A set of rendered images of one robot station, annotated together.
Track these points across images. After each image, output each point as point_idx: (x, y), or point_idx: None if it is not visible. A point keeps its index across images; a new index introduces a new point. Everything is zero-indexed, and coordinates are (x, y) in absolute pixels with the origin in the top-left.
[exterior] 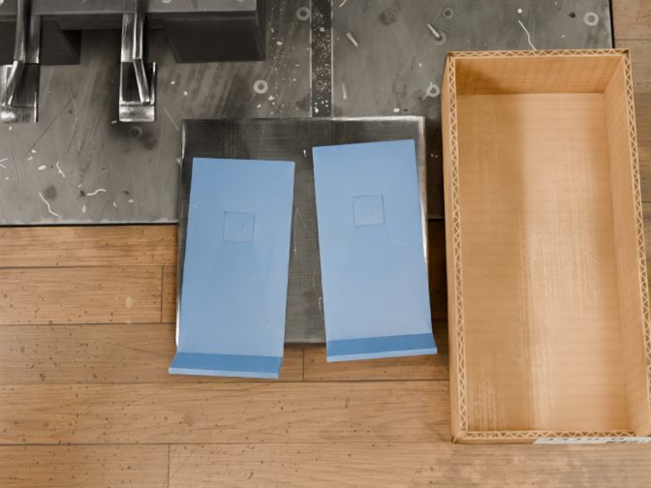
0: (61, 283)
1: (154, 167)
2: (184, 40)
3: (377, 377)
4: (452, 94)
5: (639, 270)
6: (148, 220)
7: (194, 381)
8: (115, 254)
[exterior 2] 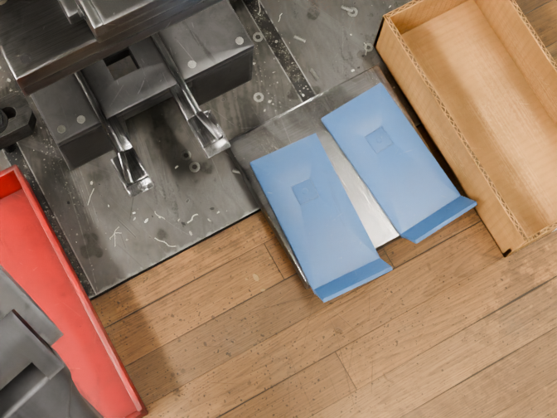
0: (205, 288)
1: (220, 183)
2: (204, 89)
3: (437, 241)
4: (401, 40)
5: None
6: (237, 218)
7: (327, 304)
8: (229, 251)
